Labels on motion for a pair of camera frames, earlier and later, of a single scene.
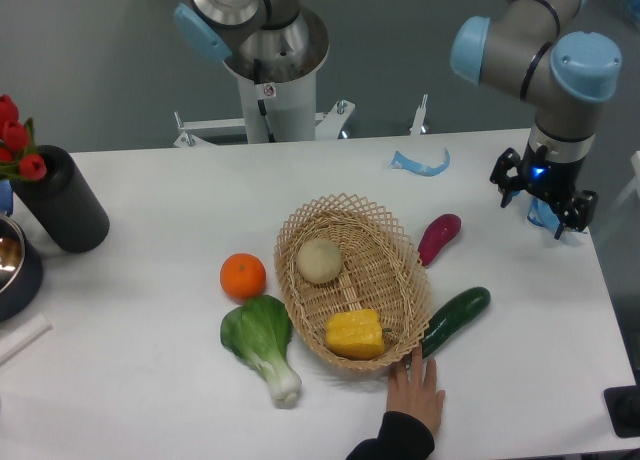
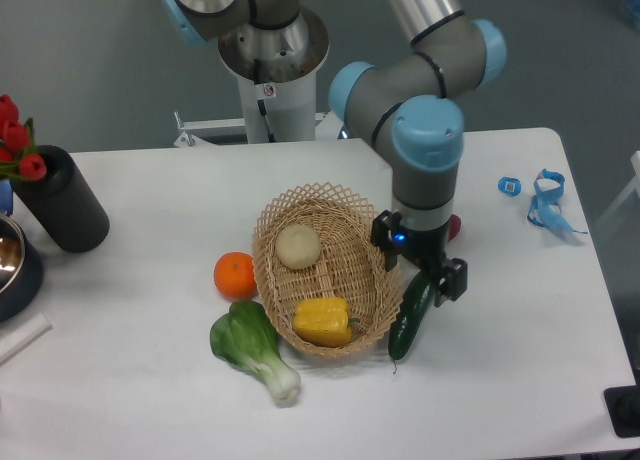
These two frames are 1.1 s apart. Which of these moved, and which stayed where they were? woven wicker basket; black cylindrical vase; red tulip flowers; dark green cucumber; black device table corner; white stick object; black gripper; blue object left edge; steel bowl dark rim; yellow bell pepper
Moved: dark green cucumber; black gripper; woven wicker basket; yellow bell pepper
Stayed: black cylindrical vase; blue object left edge; white stick object; red tulip flowers; steel bowl dark rim; black device table corner
